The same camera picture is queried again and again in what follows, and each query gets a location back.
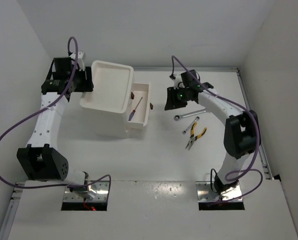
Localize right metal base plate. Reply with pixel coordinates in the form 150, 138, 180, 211
196, 181, 243, 203

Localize white drawer cabinet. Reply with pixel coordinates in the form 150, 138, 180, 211
80, 60, 134, 139

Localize large ratchet wrench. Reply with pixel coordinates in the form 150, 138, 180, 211
174, 108, 209, 121

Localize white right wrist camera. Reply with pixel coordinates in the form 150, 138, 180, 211
170, 73, 184, 89

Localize blue handled screwdriver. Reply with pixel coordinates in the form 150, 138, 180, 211
128, 97, 143, 121

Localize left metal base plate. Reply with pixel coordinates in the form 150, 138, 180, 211
63, 181, 110, 204

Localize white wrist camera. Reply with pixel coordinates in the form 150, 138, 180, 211
69, 51, 85, 71
170, 73, 184, 89

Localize yellow needle nose pliers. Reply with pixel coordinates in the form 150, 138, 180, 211
185, 122, 207, 150

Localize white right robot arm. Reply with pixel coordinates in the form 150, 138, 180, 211
164, 70, 261, 194

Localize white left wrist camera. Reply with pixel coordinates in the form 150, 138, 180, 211
69, 51, 85, 71

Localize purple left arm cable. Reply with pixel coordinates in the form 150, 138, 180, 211
0, 36, 111, 188

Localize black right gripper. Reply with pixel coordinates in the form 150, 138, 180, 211
165, 86, 189, 111

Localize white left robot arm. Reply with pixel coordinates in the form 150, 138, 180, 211
16, 52, 93, 186

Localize small combination wrench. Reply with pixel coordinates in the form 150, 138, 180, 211
182, 116, 200, 134

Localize white drawer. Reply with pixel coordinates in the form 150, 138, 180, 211
127, 82, 151, 129

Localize metal base plate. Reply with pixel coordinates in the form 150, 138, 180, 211
196, 181, 243, 203
63, 181, 110, 204

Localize white front cover board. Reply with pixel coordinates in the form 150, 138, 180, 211
9, 180, 298, 240

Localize aluminium frame rail left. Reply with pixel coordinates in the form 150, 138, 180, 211
0, 180, 25, 240

